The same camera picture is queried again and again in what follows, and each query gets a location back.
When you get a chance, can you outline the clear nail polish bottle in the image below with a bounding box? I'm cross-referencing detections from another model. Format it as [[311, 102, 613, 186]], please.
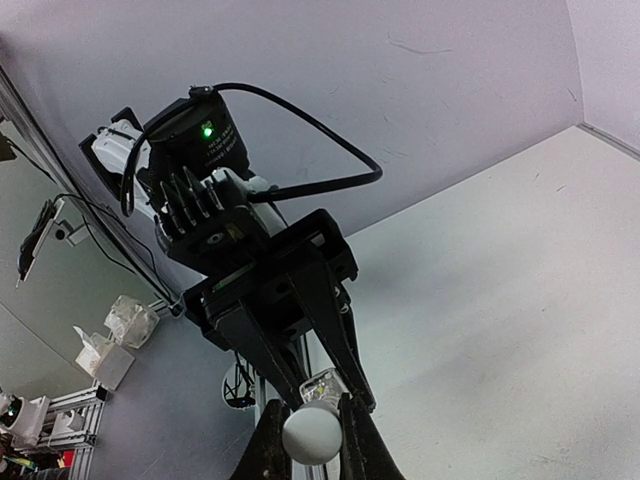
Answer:
[[299, 368, 349, 408]]

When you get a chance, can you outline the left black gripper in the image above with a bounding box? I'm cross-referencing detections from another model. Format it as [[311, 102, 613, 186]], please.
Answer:
[[142, 92, 376, 413]]

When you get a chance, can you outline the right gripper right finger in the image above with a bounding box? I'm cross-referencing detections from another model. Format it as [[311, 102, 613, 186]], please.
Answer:
[[338, 393, 405, 480]]

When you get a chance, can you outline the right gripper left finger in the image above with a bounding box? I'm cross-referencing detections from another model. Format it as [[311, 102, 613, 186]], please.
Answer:
[[234, 399, 292, 480]]

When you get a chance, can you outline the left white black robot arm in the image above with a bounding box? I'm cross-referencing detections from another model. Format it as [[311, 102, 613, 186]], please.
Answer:
[[81, 88, 376, 409]]

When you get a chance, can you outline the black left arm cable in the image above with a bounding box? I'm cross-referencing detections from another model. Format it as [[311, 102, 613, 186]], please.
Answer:
[[119, 82, 384, 217]]

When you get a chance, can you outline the white nail polish cap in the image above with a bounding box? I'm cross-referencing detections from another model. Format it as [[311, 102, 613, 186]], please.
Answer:
[[282, 401, 343, 466]]

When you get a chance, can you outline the clear plastic box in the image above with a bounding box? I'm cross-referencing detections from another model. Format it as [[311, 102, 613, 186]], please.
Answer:
[[104, 295, 160, 349]]

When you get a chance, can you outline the white tissue box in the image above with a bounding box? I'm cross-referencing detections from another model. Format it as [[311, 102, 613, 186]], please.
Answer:
[[73, 326, 135, 391]]

